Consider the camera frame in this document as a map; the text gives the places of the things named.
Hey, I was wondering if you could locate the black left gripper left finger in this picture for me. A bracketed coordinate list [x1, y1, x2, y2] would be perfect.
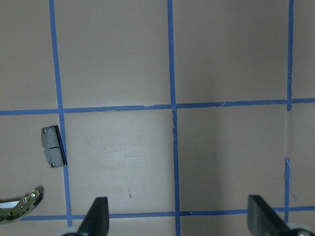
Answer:
[77, 197, 109, 236]

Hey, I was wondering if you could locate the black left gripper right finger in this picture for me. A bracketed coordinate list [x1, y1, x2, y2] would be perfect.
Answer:
[248, 195, 295, 236]

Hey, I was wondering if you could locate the dark grey brake pad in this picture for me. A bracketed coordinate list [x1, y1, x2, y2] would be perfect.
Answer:
[41, 125, 67, 168]

